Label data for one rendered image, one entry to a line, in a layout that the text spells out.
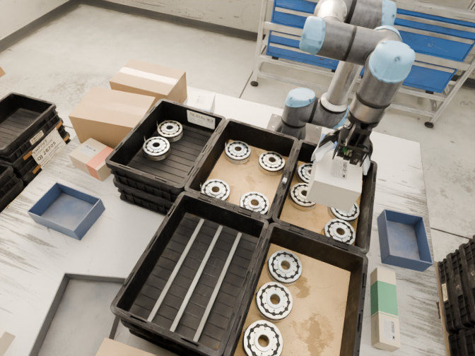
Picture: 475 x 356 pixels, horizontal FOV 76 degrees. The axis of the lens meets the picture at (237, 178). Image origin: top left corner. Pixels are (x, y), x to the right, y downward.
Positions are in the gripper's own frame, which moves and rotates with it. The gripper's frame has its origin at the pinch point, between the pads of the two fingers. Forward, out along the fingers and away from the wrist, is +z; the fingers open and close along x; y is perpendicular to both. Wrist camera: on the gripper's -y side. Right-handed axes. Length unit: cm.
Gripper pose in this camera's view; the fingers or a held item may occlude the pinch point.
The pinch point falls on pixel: (337, 165)
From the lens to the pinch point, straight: 90.3
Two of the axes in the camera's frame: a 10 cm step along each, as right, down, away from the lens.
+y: -2.9, 7.3, -6.2
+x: 9.5, 2.7, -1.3
